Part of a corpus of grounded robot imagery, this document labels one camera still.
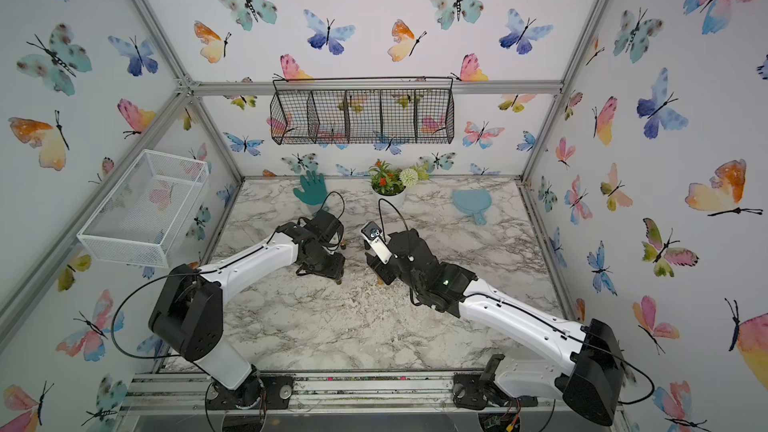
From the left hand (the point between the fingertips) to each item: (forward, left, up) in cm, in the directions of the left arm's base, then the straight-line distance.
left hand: (339, 268), depth 88 cm
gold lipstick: (-14, -13, +19) cm, 27 cm away
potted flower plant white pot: (+26, -15, +8) cm, 31 cm away
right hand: (-2, -13, +18) cm, 22 cm away
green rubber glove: (+38, +15, -8) cm, 42 cm away
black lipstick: (-1, +1, -7) cm, 7 cm away
